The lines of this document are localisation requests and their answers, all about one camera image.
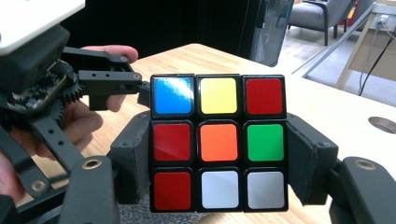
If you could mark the black cabinet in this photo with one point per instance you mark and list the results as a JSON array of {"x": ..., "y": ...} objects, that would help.
[{"x": 271, "y": 34}]

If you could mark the grey metal rail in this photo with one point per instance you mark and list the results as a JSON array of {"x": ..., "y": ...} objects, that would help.
[{"x": 336, "y": 43}]

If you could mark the light wooden desk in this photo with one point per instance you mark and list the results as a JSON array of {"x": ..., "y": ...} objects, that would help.
[{"x": 364, "y": 53}]

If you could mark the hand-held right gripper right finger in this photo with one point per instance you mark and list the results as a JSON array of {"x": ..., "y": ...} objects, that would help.
[{"x": 311, "y": 168}]

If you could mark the dark round table grommet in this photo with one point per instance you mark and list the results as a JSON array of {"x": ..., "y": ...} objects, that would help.
[{"x": 384, "y": 125}]

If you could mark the white power socket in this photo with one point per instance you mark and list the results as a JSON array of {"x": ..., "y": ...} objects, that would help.
[{"x": 383, "y": 18}]

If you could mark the multicoloured puzzle cube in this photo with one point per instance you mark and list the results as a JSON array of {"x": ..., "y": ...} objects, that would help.
[{"x": 219, "y": 143}]

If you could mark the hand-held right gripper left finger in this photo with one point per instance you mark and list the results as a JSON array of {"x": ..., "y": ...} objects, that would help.
[{"x": 130, "y": 161}]

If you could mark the red and yellow object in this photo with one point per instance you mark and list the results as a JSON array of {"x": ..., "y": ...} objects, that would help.
[{"x": 351, "y": 18}]

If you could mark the grey armchair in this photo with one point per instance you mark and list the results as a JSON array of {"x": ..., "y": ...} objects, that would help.
[{"x": 308, "y": 14}]

